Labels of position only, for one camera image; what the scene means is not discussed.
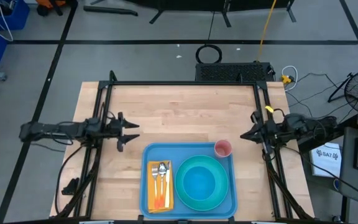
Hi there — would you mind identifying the black vented computer case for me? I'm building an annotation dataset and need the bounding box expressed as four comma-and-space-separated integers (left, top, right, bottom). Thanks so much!
195, 62, 275, 83

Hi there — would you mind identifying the yellow cloth napkin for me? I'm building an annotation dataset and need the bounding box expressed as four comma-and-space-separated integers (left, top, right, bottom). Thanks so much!
147, 159, 175, 213

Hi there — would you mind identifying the pink plastic cup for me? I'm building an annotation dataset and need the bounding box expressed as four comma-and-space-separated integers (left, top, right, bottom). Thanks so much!
213, 139, 233, 159

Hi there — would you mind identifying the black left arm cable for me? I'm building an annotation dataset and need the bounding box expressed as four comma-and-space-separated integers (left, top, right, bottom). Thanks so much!
100, 101, 117, 121

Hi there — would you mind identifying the orange and black object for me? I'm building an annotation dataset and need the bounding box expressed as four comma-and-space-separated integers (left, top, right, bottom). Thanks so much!
35, 0, 79, 17

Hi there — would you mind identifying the black aluminium table frame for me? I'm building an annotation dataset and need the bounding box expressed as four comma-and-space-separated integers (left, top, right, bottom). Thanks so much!
53, 70, 316, 222

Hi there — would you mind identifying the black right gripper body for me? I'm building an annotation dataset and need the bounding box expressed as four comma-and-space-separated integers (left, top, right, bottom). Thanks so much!
249, 110, 280, 156

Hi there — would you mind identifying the black tube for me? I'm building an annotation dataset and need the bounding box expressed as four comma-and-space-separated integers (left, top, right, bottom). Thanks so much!
83, 4, 139, 17

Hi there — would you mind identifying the black room divider panel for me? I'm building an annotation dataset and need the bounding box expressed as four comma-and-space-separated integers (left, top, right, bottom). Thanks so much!
89, 0, 298, 29

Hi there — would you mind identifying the teal plate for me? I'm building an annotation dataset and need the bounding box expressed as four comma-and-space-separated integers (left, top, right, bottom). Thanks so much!
174, 154, 230, 212

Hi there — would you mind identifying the knife with pale handle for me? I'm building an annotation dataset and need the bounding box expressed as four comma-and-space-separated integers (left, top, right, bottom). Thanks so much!
164, 161, 172, 209

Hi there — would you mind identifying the blue plastic tray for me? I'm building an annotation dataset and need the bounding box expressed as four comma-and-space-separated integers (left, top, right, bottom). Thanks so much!
139, 142, 239, 220

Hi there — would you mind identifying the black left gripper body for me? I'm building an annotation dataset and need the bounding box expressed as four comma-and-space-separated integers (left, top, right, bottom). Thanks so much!
103, 111, 126, 153

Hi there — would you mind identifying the short white looped cable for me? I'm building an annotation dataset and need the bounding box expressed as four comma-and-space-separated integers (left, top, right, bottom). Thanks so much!
280, 65, 299, 92

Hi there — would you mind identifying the black wire fan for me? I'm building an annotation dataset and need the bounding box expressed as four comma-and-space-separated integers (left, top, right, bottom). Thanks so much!
327, 71, 358, 112

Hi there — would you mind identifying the large blue storage bin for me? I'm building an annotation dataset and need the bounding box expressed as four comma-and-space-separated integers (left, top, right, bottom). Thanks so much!
0, 0, 31, 32

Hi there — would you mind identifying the metal spoon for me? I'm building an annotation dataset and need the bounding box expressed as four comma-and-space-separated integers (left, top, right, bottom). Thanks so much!
158, 161, 167, 209

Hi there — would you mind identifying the blue ribbed bowl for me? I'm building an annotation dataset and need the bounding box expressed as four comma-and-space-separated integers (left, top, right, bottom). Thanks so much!
182, 165, 218, 201

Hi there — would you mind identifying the coiled black cable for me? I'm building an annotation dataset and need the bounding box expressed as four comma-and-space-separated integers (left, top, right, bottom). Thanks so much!
195, 44, 223, 65

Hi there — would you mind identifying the white SA7 paper sign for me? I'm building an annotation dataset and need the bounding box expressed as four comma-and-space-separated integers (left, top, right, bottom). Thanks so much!
309, 142, 343, 179

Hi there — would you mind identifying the fork with orange handle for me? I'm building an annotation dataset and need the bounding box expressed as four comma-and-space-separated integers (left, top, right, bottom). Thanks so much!
151, 164, 161, 210

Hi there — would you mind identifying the yellow power cable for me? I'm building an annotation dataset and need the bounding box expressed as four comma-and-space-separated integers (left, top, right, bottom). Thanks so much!
255, 0, 278, 63

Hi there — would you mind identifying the black frame clamp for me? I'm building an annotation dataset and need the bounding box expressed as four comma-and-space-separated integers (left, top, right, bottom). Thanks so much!
61, 177, 81, 197

